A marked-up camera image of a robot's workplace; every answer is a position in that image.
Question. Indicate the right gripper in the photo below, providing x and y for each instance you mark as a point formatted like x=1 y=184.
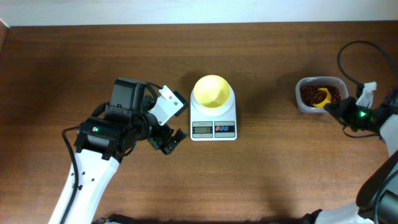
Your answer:
x=343 y=114

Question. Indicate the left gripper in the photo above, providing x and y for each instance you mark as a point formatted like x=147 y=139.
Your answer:
x=158 y=143

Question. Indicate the yellow plastic scoop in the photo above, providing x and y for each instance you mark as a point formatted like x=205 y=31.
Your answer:
x=326 y=100

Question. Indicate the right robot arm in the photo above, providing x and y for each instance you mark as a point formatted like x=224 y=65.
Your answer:
x=376 y=201

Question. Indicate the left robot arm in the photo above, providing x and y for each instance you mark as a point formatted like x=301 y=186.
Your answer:
x=137 y=111

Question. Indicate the white digital kitchen scale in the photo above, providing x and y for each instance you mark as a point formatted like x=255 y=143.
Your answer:
x=213 y=124

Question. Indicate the yellow plastic bowl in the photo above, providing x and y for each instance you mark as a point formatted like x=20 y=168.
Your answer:
x=212 y=91

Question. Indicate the clear plastic bean container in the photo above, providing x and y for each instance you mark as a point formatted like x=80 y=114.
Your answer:
x=333 y=81

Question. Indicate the red beans in container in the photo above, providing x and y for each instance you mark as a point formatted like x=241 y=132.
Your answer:
x=310 y=94

